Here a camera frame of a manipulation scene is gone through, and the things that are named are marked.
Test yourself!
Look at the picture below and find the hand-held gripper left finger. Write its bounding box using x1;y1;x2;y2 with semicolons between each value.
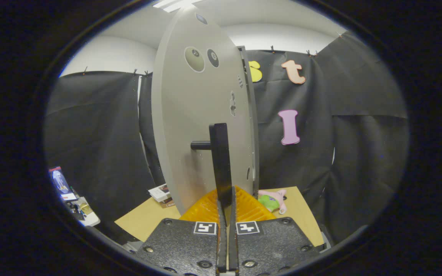
136;188;228;276

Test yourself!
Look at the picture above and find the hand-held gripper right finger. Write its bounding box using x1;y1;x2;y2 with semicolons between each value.
229;186;322;276

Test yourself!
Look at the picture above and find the black door handle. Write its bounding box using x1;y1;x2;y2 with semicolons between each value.
190;123;232;209

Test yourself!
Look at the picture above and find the grey shoe cabinet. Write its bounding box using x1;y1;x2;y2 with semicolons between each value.
237;46;260;192

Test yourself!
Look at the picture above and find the green and pink plush toy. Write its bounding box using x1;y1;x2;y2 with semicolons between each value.
258;189;287;214

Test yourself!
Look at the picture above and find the white book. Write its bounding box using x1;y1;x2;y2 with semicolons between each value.
148;184;172;203

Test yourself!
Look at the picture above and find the cluttered white side shelf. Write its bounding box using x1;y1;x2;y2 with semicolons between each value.
66;195;101;227

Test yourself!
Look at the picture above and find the black backdrop cloth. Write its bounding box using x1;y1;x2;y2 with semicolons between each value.
45;31;410;246

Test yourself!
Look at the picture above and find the blue printed box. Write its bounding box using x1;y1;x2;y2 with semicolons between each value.
48;166;78;202

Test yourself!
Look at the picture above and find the long ceiling light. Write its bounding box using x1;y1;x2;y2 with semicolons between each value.
153;0;206;13

